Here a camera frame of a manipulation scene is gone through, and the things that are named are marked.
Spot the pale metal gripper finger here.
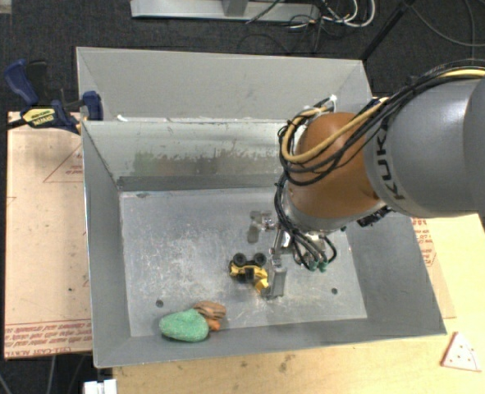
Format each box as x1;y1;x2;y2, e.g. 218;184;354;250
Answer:
247;209;277;245
262;256;289;300

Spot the yellow and black toy vehicle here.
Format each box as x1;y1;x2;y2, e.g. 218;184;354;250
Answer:
228;252;271;296

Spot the grey metal bin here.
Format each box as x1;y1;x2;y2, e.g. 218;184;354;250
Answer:
75;46;448;369

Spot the brown striped toy animal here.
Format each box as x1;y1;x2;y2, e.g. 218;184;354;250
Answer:
193;300;228;332

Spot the green sponge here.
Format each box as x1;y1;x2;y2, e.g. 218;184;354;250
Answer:
158;308;210;343

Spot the white triangular pad with dots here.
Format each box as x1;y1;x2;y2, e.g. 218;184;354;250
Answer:
440;331;483;373

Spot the brown cardboard board, red print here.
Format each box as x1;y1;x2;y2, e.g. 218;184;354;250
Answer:
3;111;457;361

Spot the black cylinder on white bracket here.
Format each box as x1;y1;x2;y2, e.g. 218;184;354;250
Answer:
356;205;392;228

